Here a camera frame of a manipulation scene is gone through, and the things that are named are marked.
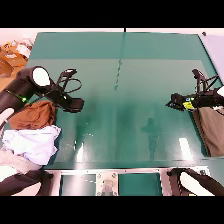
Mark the brown garment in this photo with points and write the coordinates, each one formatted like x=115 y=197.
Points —
x=33 y=115

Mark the white garment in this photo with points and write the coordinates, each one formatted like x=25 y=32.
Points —
x=31 y=143

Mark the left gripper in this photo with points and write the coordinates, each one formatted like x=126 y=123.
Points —
x=72 y=104

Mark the silver frame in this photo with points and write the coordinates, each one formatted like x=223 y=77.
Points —
x=106 y=181

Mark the beige garment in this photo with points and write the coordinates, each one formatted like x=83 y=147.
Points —
x=211 y=130

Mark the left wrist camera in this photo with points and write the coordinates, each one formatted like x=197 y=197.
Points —
x=65 y=75

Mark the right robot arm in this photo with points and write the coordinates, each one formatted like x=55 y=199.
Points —
x=210 y=98

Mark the heap of clothes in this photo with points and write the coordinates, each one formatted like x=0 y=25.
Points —
x=13 y=58

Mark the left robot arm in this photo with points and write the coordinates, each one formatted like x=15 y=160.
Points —
x=19 y=87

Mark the pale grey garment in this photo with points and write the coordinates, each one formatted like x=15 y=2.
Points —
x=15 y=163

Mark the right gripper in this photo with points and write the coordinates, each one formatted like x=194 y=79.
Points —
x=178 y=101

